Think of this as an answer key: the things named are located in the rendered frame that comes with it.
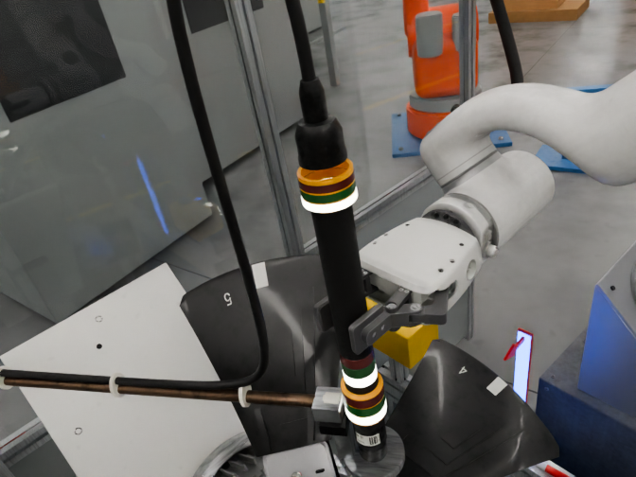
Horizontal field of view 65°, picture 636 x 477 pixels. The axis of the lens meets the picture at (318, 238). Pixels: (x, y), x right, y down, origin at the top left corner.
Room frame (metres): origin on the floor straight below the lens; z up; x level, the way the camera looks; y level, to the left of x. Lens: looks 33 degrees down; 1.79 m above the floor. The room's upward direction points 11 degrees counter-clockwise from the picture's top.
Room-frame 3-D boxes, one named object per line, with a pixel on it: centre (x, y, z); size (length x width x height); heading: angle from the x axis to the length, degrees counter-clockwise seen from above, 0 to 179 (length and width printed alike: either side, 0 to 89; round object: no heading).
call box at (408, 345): (0.80, -0.13, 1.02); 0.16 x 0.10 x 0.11; 37
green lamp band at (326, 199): (0.35, -0.02, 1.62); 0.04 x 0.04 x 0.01
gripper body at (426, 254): (0.41, -0.10, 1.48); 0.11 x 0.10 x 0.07; 127
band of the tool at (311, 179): (0.35, -0.02, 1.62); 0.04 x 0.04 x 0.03
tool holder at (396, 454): (0.35, -0.01, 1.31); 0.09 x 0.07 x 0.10; 72
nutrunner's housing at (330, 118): (0.35, -0.02, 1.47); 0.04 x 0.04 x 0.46
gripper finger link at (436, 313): (0.36, -0.09, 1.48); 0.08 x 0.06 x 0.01; 7
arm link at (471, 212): (0.45, -0.15, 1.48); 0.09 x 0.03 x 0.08; 37
